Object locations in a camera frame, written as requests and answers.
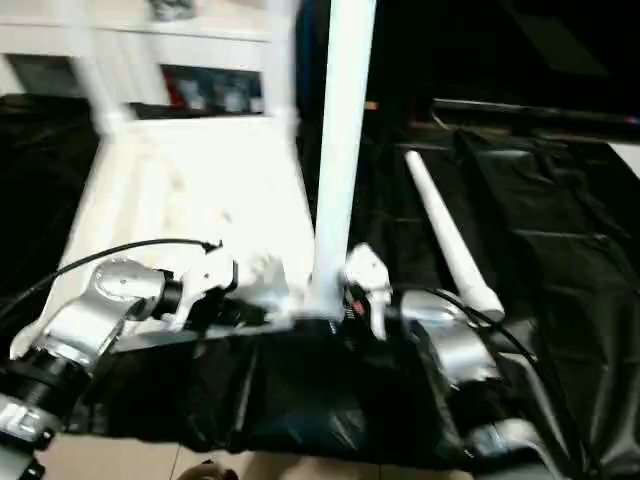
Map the white plastic table leg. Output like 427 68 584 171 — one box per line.
403 149 506 321
64 0 136 136
264 0 301 126
304 0 379 321

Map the white plastic table top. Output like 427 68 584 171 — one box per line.
9 112 346 361

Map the black glossy mat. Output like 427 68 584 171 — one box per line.
0 92 640 474

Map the long black bar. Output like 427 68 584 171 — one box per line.
432 97 640 132

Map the white glass-door cabinet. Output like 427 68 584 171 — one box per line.
0 0 296 116

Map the large dark screen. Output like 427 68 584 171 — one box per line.
294 0 640 116

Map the dark bag of parts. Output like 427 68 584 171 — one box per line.
149 0 194 21

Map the white flat panel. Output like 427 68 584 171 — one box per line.
607 142 640 179

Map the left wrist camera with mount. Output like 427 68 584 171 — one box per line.
172 244 241 331

